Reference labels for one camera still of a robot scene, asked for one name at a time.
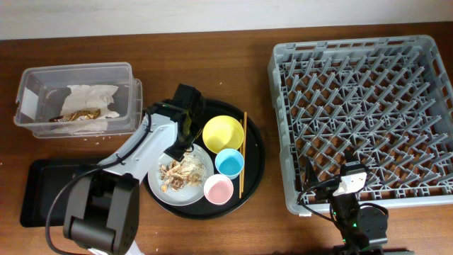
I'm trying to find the wooden chopstick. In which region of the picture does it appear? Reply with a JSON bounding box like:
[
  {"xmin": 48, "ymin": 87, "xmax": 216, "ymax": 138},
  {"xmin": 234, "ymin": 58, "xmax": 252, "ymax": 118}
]
[
  {"xmin": 239, "ymin": 118, "xmax": 244, "ymax": 200},
  {"xmin": 241, "ymin": 111, "xmax": 248, "ymax": 181}
]

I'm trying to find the grey plate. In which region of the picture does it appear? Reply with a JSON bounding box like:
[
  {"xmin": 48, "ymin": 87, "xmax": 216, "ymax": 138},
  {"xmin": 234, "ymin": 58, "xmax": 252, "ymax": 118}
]
[{"xmin": 147, "ymin": 144, "xmax": 214, "ymax": 206}]

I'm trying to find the white napkin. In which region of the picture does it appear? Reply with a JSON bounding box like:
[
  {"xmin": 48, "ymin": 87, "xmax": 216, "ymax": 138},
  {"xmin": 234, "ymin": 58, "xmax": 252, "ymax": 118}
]
[{"xmin": 54, "ymin": 84, "xmax": 120, "ymax": 135}]

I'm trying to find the brown snack wrapper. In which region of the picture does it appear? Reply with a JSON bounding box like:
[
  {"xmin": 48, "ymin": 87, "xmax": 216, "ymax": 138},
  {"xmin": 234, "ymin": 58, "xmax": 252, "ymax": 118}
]
[{"xmin": 49, "ymin": 108, "xmax": 101, "ymax": 123}]

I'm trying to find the pink cup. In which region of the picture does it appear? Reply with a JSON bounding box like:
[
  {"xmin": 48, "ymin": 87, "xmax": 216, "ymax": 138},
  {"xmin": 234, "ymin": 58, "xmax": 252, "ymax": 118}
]
[{"xmin": 203, "ymin": 174, "xmax": 234, "ymax": 205}]

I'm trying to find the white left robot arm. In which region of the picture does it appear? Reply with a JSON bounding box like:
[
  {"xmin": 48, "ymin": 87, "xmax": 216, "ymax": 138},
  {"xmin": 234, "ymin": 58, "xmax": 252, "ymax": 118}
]
[{"xmin": 52, "ymin": 84, "xmax": 205, "ymax": 254}]

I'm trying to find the clear plastic bin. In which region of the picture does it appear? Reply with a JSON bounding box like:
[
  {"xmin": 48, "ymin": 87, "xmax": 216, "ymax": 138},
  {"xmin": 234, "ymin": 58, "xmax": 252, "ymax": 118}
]
[{"xmin": 13, "ymin": 62, "xmax": 142, "ymax": 139}]

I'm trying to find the round black tray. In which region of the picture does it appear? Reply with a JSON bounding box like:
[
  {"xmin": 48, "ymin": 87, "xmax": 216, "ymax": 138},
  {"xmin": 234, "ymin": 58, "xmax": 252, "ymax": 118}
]
[{"xmin": 143, "ymin": 119, "xmax": 265, "ymax": 220}]

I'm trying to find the light blue cup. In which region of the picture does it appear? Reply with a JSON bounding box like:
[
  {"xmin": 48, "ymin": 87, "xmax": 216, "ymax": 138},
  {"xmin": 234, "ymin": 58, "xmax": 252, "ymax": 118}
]
[{"xmin": 214, "ymin": 149, "xmax": 244, "ymax": 180}]

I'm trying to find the food scraps and rice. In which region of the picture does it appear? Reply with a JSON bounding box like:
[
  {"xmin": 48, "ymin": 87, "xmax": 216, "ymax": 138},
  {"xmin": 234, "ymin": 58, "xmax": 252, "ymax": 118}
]
[{"xmin": 159, "ymin": 153, "xmax": 207, "ymax": 192}]

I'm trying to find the grey plastic dishwasher rack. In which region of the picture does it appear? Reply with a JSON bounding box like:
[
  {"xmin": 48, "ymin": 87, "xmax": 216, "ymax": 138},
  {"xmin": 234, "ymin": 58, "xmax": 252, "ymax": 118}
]
[{"xmin": 268, "ymin": 35, "xmax": 452, "ymax": 216}]

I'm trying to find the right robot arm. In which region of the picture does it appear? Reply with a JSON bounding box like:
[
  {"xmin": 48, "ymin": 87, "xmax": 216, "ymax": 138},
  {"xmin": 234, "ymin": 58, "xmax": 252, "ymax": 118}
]
[{"xmin": 298, "ymin": 151, "xmax": 415, "ymax": 255}]

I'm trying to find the yellow bowl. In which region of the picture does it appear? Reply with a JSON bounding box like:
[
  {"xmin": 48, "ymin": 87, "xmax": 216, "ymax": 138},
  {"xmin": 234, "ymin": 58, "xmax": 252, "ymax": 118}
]
[{"xmin": 202, "ymin": 115, "xmax": 244, "ymax": 154}]

